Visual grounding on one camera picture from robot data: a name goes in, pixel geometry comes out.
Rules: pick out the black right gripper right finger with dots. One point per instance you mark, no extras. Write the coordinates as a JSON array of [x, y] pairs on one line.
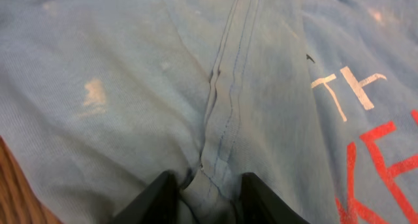
[[260, 205]]

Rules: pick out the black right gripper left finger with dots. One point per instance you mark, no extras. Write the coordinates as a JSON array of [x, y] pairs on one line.
[[157, 204]]

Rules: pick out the light blue printed t-shirt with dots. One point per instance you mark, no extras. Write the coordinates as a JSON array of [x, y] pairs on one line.
[[316, 97]]

